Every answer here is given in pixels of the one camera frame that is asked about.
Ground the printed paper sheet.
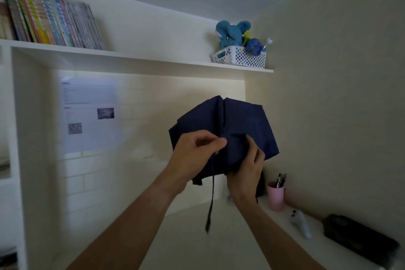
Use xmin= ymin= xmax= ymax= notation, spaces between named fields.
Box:
xmin=60 ymin=77 xmax=123 ymax=154

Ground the person's right hand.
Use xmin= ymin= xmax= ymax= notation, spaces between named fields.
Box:
xmin=226 ymin=135 xmax=266 ymax=208

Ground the navy blue folding umbrella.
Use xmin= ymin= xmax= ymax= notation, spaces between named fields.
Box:
xmin=168 ymin=95 xmax=280 ymax=234

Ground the white shelf board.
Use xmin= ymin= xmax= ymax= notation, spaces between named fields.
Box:
xmin=0 ymin=38 xmax=274 ymax=74

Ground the person's right forearm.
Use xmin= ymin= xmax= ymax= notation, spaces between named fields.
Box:
xmin=235 ymin=198 xmax=327 ymax=270

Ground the white perforated plastic basket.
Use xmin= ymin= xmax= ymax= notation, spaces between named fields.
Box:
xmin=211 ymin=45 xmax=267 ymax=69

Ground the white upright shelf panel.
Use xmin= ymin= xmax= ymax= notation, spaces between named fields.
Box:
xmin=6 ymin=47 xmax=55 ymax=270

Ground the blue plush elephant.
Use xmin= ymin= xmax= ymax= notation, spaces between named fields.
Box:
xmin=215 ymin=20 xmax=252 ymax=51

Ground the row of colourful books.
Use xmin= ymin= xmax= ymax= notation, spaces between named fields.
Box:
xmin=0 ymin=0 xmax=106 ymax=51

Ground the white handheld controller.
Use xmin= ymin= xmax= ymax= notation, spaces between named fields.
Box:
xmin=289 ymin=209 xmax=313 ymax=240

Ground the person's left forearm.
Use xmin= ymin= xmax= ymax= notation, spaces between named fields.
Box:
xmin=65 ymin=180 xmax=188 ymax=270

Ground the black pencil case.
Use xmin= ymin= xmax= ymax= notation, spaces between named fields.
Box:
xmin=322 ymin=214 xmax=401 ymax=268

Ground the pink pen cup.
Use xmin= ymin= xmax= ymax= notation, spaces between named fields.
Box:
xmin=266 ymin=181 xmax=286 ymax=212

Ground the blue knitted flower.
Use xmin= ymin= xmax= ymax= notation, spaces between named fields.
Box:
xmin=243 ymin=37 xmax=265 ymax=57

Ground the person's left hand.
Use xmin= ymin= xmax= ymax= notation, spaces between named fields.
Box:
xmin=159 ymin=130 xmax=228 ymax=198

